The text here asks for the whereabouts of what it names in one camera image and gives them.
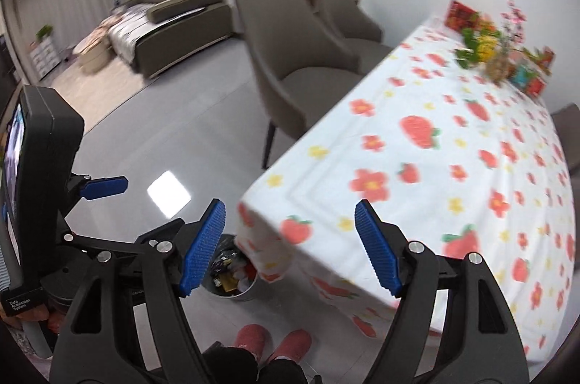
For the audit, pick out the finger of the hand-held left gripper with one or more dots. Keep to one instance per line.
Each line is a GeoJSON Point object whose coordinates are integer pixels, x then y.
{"type": "Point", "coordinates": [106, 187]}
{"type": "Point", "coordinates": [118, 247]}

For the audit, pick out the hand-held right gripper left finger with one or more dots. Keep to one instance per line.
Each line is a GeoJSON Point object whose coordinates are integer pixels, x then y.
{"type": "Point", "coordinates": [204, 248]}

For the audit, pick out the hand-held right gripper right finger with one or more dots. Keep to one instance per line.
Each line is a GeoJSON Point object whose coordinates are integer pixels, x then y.
{"type": "Point", "coordinates": [380, 248]}

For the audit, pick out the metal trash bin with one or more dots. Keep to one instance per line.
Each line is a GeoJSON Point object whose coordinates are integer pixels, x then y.
{"type": "Point", "coordinates": [244, 294]}

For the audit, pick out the person's left hand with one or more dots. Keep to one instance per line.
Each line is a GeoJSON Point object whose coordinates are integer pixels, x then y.
{"type": "Point", "coordinates": [27, 315]}

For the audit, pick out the pink slipper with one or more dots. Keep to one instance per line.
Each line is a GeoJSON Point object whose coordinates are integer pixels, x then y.
{"type": "Point", "coordinates": [292, 343]}
{"type": "Point", "coordinates": [253, 338]}

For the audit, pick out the white drawer cabinet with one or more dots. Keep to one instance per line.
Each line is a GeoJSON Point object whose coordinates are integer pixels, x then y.
{"type": "Point", "coordinates": [44, 58]}

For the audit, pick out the round white stool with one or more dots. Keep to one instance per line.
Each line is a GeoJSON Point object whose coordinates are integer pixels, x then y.
{"type": "Point", "coordinates": [93, 53]}

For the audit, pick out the small potted green plant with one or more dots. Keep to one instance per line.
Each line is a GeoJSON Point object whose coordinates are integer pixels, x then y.
{"type": "Point", "coordinates": [44, 31]}

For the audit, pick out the striped blanket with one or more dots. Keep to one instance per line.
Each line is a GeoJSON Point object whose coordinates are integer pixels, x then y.
{"type": "Point", "coordinates": [131, 28]}

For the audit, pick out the grey-brown sofa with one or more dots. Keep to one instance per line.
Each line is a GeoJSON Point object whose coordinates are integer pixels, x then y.
{"type": "Point", "coordinates": [181, 31]}

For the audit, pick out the grey-brown dining chair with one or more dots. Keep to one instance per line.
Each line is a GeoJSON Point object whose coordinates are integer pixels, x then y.
{"type": "Point", "coordinates": [344, 12]}
{"type": "Point", "coordinates": [281, 49]}
{"type": "Point", "coordinates": [568, 139]}

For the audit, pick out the clear glass vase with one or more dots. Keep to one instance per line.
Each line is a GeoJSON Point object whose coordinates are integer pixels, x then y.
{"type": "Point", "coordinates": [498, 67]}

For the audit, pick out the glass vase with plants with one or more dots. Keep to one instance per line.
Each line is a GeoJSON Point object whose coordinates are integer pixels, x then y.
{"type": "Point", "coordinates": [473, 49]}

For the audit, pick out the jar of blue candies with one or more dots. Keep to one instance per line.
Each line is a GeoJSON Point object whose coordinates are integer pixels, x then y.
{"type": "Point", "coordinates": [523, 75]}

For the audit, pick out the red label candy jar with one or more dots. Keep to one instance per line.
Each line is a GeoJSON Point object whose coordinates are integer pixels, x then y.
{"type": "Point", "coordinates": [538, 85]}

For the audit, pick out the red gift box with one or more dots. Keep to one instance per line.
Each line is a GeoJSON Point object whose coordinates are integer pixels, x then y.
{"type": "Point", "coordinates": [462, 16]}

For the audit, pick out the red drink can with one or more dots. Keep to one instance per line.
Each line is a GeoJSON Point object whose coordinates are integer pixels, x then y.
{"type": "Point", "coordinates": [546, 58]}

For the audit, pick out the pink artificial flower branch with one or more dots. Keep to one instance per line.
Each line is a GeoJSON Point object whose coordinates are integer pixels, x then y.
{"type": "Point", "coordinates": [514, 19]}

